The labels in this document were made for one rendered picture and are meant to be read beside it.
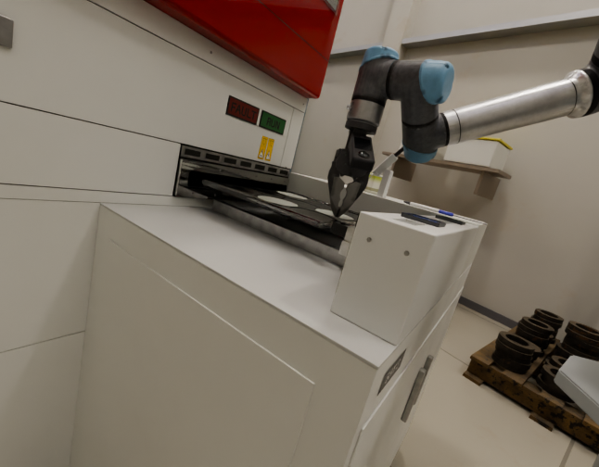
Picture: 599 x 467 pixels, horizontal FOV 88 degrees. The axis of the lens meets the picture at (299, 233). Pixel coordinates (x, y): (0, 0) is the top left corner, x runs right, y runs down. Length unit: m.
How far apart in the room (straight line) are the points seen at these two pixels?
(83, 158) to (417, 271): 0.63
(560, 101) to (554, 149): 2.94
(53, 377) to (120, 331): 0.24
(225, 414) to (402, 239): 0.35
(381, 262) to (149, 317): 0.42
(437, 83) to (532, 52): 3.52
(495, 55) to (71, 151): 4.06
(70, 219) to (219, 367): 0.43
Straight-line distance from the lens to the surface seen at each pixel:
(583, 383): 0.58
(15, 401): 0.93
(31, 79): 0.71
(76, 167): 0.74
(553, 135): 3.82
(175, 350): 0.58
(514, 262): 3.73
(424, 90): 0.69
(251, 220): 0.78
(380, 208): 0.97
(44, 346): 0.87
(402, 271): 0.38
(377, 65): 0.74
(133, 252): 0.66
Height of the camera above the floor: 0.99
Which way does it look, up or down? 12 degrees down
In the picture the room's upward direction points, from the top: 15 degrees clockwise
